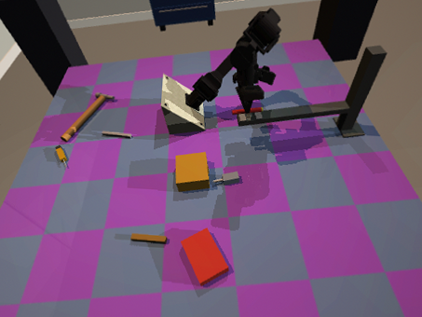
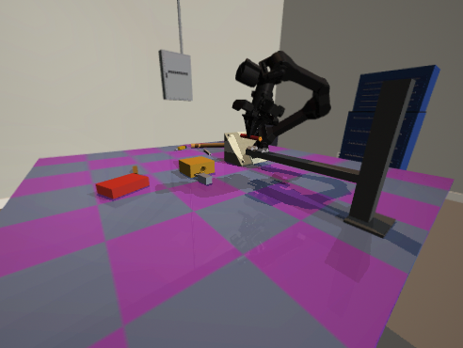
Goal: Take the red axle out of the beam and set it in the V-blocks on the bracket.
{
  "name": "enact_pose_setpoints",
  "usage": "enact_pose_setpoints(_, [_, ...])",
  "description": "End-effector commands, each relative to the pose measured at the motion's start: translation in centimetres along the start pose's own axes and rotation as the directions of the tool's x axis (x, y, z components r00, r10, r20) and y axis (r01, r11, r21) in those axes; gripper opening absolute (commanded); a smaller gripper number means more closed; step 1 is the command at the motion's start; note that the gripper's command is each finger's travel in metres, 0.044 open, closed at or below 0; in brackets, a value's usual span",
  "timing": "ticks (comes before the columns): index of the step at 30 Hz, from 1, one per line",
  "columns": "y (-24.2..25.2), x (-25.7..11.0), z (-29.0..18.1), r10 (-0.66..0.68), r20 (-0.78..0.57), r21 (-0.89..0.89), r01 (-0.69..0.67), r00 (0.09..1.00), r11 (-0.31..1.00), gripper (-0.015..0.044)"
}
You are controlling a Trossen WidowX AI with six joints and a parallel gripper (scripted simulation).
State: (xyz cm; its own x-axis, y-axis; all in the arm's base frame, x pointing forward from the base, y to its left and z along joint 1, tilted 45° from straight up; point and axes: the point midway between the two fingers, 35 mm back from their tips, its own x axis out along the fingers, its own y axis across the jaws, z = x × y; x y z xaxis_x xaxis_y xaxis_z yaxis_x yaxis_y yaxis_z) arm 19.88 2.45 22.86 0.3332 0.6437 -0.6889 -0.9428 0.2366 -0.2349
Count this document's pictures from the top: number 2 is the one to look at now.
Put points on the hammer with wooden handle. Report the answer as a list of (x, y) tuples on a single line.
[(208, 145)]

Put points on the red cylindrical rod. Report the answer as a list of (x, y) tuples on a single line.
[(253, 137)]

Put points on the red rectangular block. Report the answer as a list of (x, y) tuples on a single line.
[(122, 185)]

